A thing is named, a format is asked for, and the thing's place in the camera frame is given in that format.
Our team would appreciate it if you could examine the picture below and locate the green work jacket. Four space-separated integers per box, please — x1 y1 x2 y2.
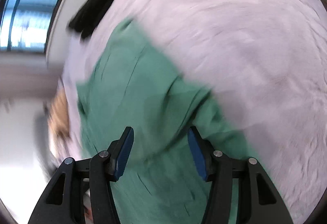
78 20 251 223

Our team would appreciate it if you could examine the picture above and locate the beige striped folded garment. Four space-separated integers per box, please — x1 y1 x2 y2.
48 88 70 139

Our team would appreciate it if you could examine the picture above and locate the lavender bed blanket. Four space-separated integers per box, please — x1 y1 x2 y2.
58 0 326 223

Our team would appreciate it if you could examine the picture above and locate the window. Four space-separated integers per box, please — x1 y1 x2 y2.
1 0 62 54

